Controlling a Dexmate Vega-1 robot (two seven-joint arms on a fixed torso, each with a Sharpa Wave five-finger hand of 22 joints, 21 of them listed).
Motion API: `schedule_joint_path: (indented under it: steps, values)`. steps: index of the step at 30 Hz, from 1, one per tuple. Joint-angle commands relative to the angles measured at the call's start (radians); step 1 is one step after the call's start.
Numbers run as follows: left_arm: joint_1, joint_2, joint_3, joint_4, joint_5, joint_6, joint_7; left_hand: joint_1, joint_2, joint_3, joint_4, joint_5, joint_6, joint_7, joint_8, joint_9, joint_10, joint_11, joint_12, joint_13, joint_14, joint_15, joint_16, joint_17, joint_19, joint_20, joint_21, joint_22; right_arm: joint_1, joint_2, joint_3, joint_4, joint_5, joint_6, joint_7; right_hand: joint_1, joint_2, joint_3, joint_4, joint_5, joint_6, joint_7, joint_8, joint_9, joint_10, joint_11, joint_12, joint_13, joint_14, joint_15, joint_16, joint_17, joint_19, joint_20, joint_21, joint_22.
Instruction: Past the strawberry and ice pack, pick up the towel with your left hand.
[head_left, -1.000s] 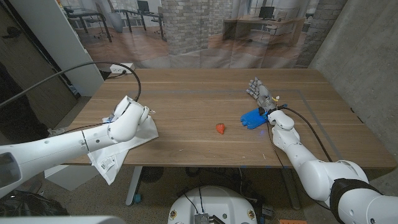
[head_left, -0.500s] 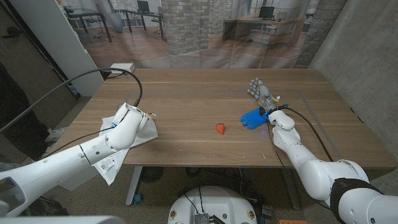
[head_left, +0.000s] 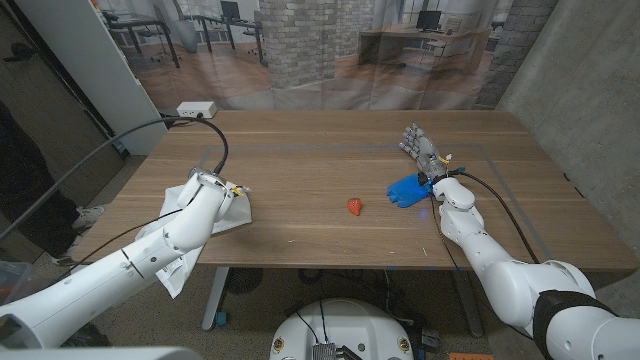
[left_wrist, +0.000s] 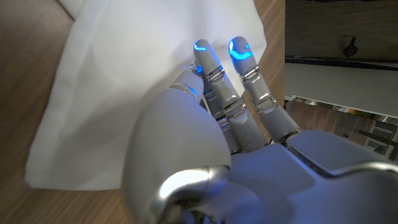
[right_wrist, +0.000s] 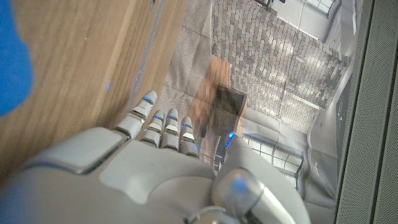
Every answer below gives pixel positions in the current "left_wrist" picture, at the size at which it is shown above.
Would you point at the dark wooden cabinet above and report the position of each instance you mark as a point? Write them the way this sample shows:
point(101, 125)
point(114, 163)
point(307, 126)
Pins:
point(323, 28)

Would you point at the white cloth towel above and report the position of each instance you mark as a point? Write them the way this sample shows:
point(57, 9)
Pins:
point(118, 77)

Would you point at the white upright panel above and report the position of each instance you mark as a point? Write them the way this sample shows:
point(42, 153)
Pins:
point(335, 84)

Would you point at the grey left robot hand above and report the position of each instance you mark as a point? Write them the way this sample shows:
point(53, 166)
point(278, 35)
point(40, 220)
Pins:
point(264, 180)

